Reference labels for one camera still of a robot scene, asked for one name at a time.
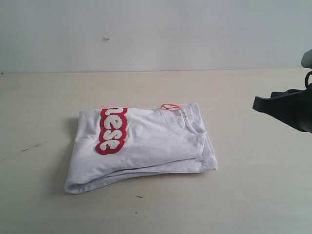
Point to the black right gripper fixed finger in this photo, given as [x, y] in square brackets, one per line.
[292, 107]

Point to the white t-shirt red lettering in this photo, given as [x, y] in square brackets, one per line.
[114, 144]

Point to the orange clothing tag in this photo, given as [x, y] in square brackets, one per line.
[169, 106]

